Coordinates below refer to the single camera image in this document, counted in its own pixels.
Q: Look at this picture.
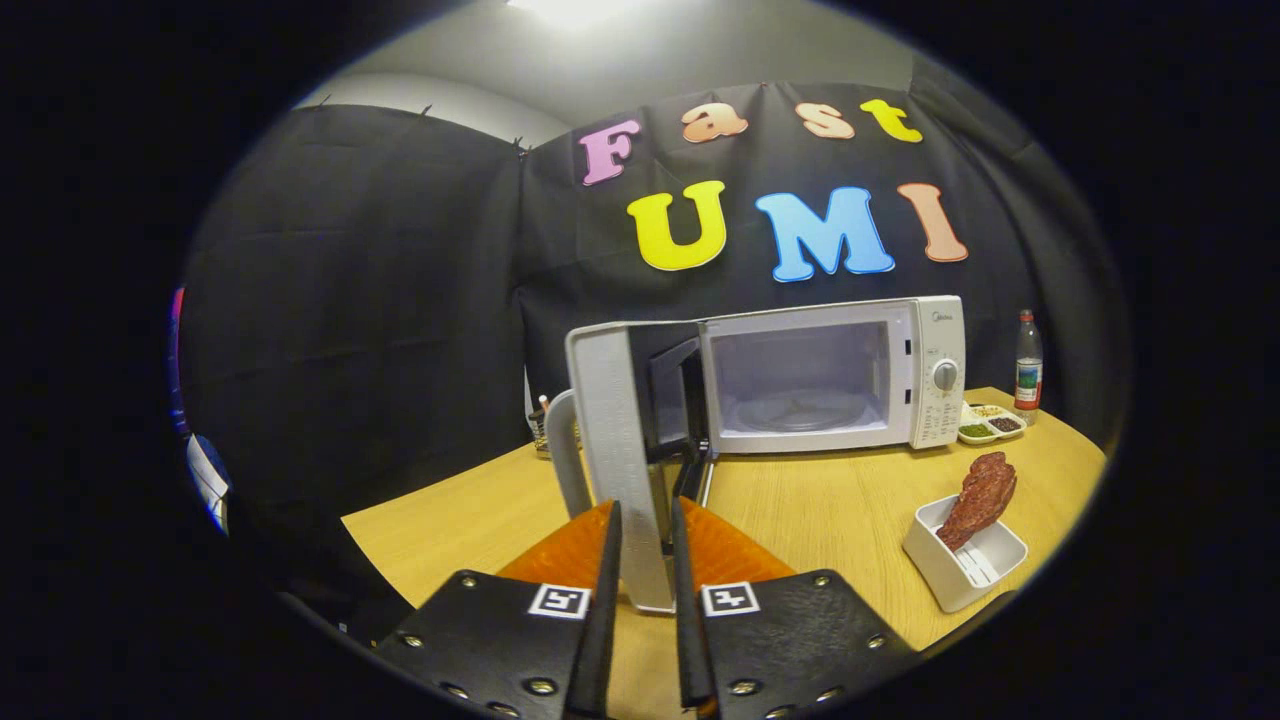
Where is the wire mesh holder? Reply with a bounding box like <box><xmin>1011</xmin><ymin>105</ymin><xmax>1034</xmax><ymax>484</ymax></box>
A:
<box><xmin>528</xmin><ymin>395</ymin><xmax>581</xmax><ymax>459</ymax></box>

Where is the white divided bean dish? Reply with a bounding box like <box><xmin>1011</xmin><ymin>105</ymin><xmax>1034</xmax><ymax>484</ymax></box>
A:
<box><xmin>957</xmin><ymin>402</ymin><xmax>1029</xmax><ymax>446</ymax></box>

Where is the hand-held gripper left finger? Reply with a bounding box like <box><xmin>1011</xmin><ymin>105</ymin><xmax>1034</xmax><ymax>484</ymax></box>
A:
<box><xmin>375</xmin><ymin>500</ymin><xmax>623</xmax><ymax>720</ymax></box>

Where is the glass turntable plate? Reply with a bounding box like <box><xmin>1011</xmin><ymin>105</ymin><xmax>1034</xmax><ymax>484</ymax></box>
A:
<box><xmin>735</xmin><ymin>390</ymin><xmax>871</xmax><ymax>433</ymax></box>

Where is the brown meat piece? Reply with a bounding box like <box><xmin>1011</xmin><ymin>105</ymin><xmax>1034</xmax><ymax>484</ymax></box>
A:
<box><xmin>935</xmin><ymin>452</ymin><xmax>1019</xmax><ymax>553</ymax></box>

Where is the glass bottle with red cap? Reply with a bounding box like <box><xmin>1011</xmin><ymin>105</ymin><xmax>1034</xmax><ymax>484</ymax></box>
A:
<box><xmin>1014</xmin><ymin>309</ymin><xmax>1044</xmax><ymax>413</ymax></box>

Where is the white toaster oven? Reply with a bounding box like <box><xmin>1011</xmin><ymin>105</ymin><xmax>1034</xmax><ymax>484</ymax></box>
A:
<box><xmin>545</xmin><ymin>295</ymin><xmax>968</xmax><ymax>613</ymax></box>

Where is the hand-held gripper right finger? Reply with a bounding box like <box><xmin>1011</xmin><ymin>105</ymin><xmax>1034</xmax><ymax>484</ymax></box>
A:
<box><xmin>668</xmin><ymin>497</ymin><xmax>916</xmax><ymax>720</ymax></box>

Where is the white ribbed tray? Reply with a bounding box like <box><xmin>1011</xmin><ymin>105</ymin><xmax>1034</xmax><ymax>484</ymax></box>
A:
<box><xmin>902</xmin><ymin>495</ymin><xmax>1029</xmax><ymax>614</ymax></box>

